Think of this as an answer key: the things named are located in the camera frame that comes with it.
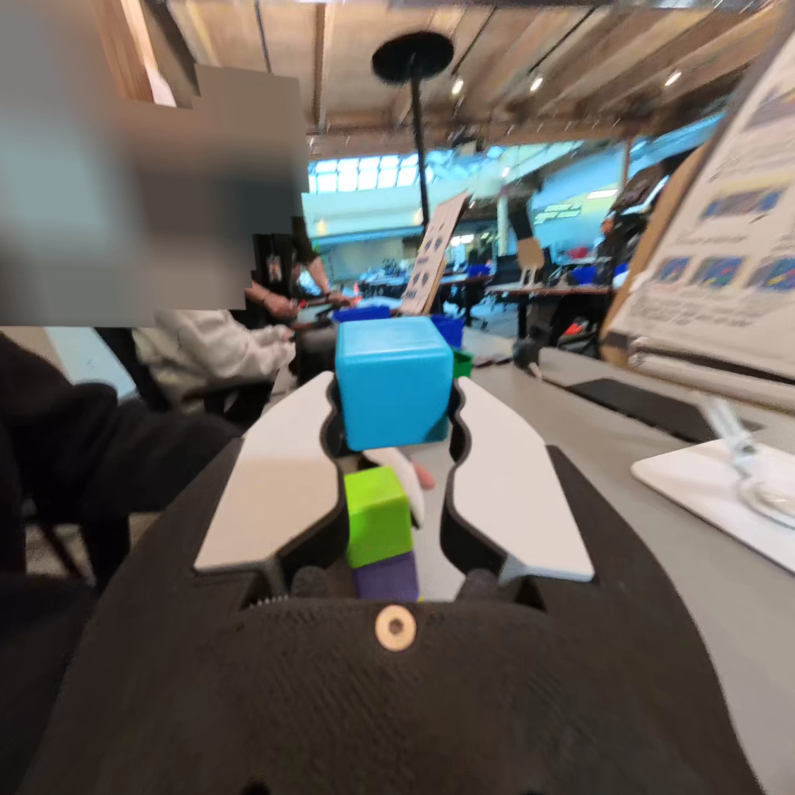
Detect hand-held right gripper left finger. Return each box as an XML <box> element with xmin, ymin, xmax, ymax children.
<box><xmin>194</xmin><ymin>371</ymin><xmax>350</xmax><ymax>578</ymax></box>

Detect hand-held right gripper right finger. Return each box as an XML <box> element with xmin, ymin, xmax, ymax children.
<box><xmin>441</xmin><ymin>376</ymin><xmax>595</xmax><ymax>588</ymax></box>

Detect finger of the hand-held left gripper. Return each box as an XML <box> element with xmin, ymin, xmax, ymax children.
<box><xmin>363</xmin><ymin>447</ymin><xmax>426</xmax><ymax>529</ymax></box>

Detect lime green cube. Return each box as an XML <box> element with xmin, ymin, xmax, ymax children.
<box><xmin>343</xmin><ymin>467</ymin><xmax>414</xmax><ymax>569</ymax></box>

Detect light blue cube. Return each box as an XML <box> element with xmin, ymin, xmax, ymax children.
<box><xmin>335</xmin><ymin>316</ymin><xmax>454</xmax><ymax>452</ymax></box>

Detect purple cube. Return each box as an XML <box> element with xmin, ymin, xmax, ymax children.
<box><xmin>353</xmin><ymin>549</ymin><xmax>420</xmax><ymax>602</ymax></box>

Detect person's left forearm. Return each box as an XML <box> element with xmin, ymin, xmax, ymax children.
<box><xmin>0</xmin><ymin>335</ymin><xmax>243</xmax><ymax>516</ymax></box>

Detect grey desk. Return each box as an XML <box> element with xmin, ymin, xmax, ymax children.
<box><xmin>273</xmin><ymin>348</ymin><xmax>795</xmax><ymax>795</ymax></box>

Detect blue plastic bin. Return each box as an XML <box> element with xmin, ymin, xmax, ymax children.
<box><xmin>333</xmin><ymin>304</ymin><xmax>465</xmax><ymax>349</ymax></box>

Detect background instruction board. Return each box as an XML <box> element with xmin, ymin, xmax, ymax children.
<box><xmin>397</xmin><ymin>193</ymin><xmax>470</xmax><ymax>316</ymax></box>

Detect black pole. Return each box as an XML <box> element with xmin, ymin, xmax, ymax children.
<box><xmin>373</xmin><ymin>31</ymin><xmax>454</xmax><ymax>227</ymax></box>

